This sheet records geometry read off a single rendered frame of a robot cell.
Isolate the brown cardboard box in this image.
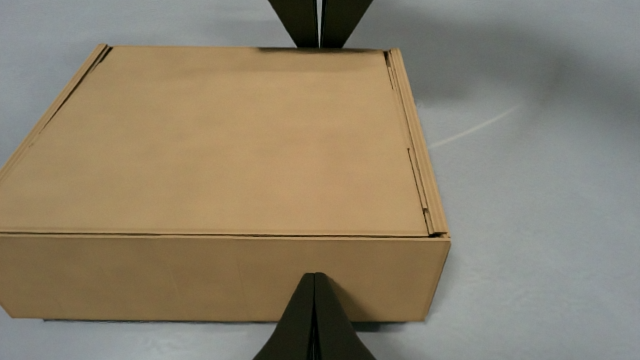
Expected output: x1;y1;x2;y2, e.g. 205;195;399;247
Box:
0;44;451;321

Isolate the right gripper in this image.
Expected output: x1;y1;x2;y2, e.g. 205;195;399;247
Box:
268;0;373;48

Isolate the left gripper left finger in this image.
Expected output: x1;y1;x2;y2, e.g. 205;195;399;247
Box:
252;273;314;360

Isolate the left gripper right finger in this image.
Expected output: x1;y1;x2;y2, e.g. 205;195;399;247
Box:
314;272;377;360

